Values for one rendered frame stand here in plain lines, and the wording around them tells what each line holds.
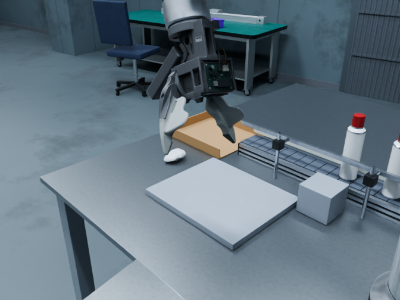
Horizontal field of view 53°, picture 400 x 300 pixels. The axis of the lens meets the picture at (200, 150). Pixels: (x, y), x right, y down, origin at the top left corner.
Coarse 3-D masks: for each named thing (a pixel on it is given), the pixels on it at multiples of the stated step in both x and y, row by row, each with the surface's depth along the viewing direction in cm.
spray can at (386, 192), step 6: (396, 144) 105; (396, 150) 105; (390, 156) 108; (396, 156) 106; (390, 162) 108; (396, 162) 106; (390, 168) 108; (396, 168) 107; (396, 174) 107; (390, 180) 109; (384, 186) 112; (390, 186) 110; (396, 186) 109; (384, 192) 112; (390, 192) 110; (396, 192) 110; (390, 198) 111; (396, 198) 110
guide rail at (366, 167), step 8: (256, 128) 137; (264, 128) 135; (288, 136) 129; (296, 144) 127; (304, 144) 124; (320, 152) 121; (328, 152) 119; (344, 160) 116; (352, 160) 114; (368, 168) 111; (376, 168) 110; (384, 176) 109; (392, 176) 107
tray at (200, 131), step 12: (192, 120) 170; (204, 120) 174; (240, 120) 165; (180, 132) 155; (192, 132) 163; (204, 132) 163; (216, 132) 163; (240, 132) 163; (252, 132) 162; (192, 144) 152; (204, 144) 147; (216, 144) 153; (228, 144) 153; (216, 156) 144
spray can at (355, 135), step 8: (352, 120) 114; (360, 120) 112; (352, 128) 114; (360, 128) 113; (352, 136) 114; (360, 136) 113; (352, 144) 114; (360, 144) 114; (344, 152) 118; (352, 152) 115; (360, 152) 116; (344, 168) 119; (352, 168) 118; (344, 176) 120; (352, 176) 119
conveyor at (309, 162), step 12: (252, 144) 143; (264, 144) 143; (288, 156) 134; (300, 156) 134; (312, 168) 127; (324, 168) 127; (336, 168) 127; (360, 180) 120; (372, 192) 114; (396, 204) 109
